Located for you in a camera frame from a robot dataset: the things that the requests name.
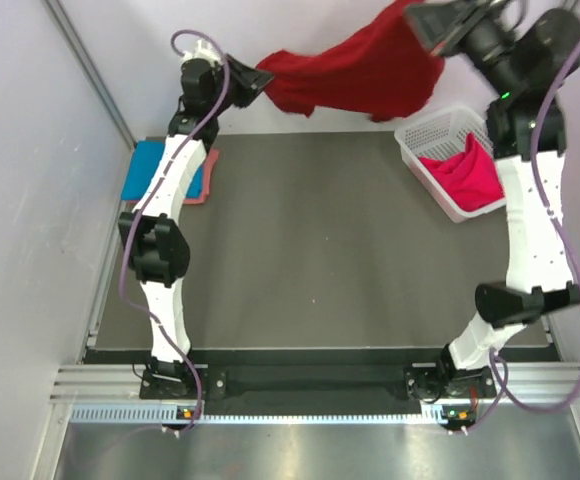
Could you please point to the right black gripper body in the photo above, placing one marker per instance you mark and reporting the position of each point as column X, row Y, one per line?
column 469, row 32

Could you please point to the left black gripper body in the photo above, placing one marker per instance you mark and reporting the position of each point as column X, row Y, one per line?
column 217, row 75

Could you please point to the red t-shirt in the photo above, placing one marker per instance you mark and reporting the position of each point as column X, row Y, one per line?
column 381, row 71

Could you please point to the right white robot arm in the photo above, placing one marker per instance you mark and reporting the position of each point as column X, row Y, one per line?
column 527, row 131

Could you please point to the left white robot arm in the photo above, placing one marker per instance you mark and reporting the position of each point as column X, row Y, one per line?
column 154, row 248

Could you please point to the salmon pink folded t-shirt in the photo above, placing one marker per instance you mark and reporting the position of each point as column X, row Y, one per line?
column 199, row 188

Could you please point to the blue folded t-shirt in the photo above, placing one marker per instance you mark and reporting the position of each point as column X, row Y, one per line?
column 143, row 166

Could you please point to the white plastic basket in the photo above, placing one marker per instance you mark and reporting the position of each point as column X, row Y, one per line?
column 440, row 135

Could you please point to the magenta t-shirt in basket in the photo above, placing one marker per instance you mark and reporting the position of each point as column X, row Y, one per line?
column 469, row 177

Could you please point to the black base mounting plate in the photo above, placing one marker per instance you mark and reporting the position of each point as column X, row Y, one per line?
column 409, row 382

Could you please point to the aluminium frame rail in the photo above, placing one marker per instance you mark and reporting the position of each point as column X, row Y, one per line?
column 119, row 383

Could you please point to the grey slotted cable duct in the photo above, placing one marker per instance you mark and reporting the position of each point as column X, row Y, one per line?
column 179, row 416

